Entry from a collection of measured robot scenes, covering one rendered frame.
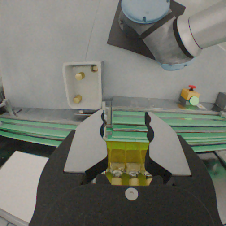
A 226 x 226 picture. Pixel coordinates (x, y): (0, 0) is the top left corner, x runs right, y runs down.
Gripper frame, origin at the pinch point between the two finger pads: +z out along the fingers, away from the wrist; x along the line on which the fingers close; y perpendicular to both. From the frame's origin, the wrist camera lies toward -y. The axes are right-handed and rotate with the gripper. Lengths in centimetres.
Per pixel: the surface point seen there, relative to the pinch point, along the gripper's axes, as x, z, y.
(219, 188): 55, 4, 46
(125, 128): 2.7, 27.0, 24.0
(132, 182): 4.7, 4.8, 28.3
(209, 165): 57, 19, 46
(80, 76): -18.6, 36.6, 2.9
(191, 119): 32.0, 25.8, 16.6
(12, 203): -43, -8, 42
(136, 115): 6.8, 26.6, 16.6
